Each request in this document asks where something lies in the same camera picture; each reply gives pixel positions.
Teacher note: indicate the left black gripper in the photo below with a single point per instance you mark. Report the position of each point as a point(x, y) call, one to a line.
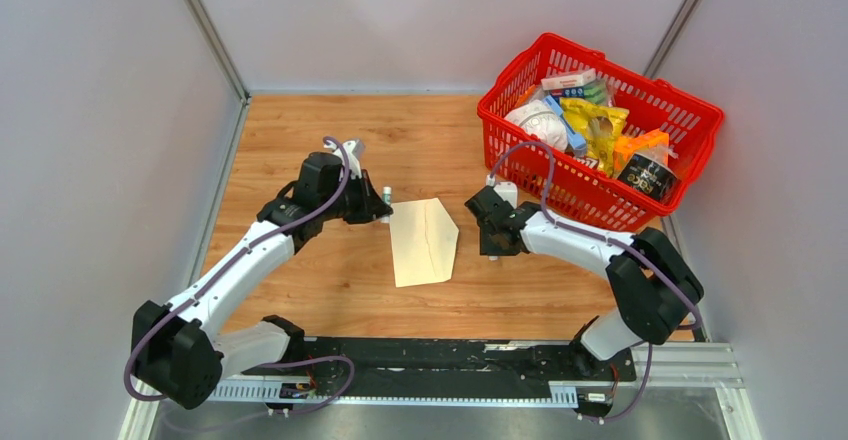
point(371, 206)

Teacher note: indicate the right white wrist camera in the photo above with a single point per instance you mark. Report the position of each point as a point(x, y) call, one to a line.
point(508, 191)

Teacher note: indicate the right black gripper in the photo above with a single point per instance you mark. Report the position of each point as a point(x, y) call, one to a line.
point(488, 249)

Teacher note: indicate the aluminium frame rail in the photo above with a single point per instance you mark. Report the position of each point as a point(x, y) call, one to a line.
point(702, 375)

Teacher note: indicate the orange package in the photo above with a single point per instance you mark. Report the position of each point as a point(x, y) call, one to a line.
point(653, 145)

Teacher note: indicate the green blue packet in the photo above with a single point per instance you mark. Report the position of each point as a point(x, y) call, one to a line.
point(596, 92)

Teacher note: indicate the blue flat package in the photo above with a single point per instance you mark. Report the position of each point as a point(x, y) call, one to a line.
point(577, 142)

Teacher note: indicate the black round can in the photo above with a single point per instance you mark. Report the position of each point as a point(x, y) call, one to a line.
point(649, 177)

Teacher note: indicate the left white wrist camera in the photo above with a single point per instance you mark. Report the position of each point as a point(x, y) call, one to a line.
point(351, 152)

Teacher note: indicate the red plastic shopping basket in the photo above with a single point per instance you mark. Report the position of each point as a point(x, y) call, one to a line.
point(577, 188)

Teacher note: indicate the green white glue stick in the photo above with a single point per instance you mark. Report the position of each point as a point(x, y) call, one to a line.
point(387, 199)

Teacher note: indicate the cream paper envelope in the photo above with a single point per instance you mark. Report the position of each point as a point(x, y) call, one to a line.
point(424, 242)

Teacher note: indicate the yellow snack bag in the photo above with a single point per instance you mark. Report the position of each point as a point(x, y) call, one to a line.
point(600, 125)

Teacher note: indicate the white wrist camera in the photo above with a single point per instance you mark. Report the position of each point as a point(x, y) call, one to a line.
point(351, 152)
point(508, 191)

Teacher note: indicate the white round pouch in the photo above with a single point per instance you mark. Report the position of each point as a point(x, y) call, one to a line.
point(537, 119)

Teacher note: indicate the white red box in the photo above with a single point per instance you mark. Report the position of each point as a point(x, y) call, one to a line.
point(569, 80)

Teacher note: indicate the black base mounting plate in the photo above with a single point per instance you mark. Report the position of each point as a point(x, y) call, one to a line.
point(448, 371)

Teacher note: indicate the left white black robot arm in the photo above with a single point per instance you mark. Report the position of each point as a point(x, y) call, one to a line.
point(225, 284)

